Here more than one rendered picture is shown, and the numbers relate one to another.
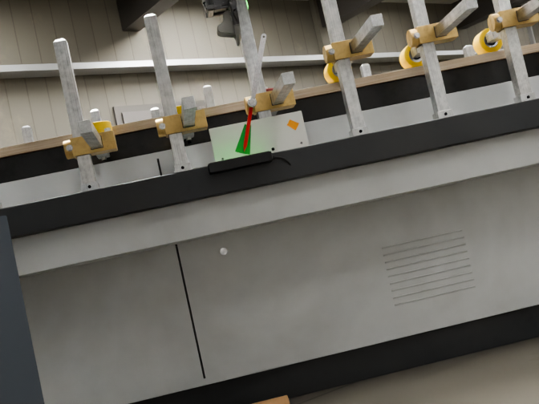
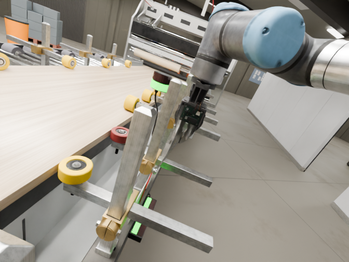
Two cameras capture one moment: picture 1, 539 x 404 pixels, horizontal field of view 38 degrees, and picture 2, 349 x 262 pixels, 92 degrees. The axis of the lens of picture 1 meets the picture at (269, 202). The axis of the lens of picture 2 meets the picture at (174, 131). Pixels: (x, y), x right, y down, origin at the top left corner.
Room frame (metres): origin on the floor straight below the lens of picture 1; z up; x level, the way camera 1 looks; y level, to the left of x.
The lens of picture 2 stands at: (1.98, 0.49, 1.25)
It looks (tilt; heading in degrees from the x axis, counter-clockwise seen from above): 23 degrees down; 280
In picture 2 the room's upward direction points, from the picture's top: 21 degrees clockwise
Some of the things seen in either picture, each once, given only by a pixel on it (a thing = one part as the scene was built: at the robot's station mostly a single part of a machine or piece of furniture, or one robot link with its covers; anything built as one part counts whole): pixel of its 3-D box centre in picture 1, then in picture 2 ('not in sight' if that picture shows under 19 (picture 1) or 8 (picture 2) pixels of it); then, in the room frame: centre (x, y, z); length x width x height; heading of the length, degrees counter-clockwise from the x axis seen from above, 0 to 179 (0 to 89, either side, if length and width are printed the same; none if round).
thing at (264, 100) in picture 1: (269, 102); (149, 159); (2.13, -0.06, 0.84); 0.13 x 0.06 x 0.05; 97
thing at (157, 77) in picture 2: not in sight; (162, 77); (2.17, -0.03, 1.17); 0.06 x 0.06 x 0.02
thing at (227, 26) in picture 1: (228, 28); (187, 134); (2.03, 0.01, 1.04); 0.06 x 0.03 x 0.09; 97
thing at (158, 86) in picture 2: not in sight; (160, 84); (2.17, -0.03, 1.14); 0.06 x 0.06 x 0.02
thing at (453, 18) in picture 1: (439, 31); (182, 108); (2.18, -0.57, 0.95); 0.50 x 0.04 x 0.04; 7
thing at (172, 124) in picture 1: (181, 123); (119, 211); (2.10, 0.19, 0.83); 0.13 x 0.06 x 0.05; 97
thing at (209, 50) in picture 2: not in sight; (223, 37); (2.04, 0.01, 1.32); 0.10 x 0.09 x 0.12; 130
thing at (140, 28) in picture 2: not in sight; (170, 70); (3.01, -2.58, 0.95); 1.65 x 0.70 x 1.90; 7
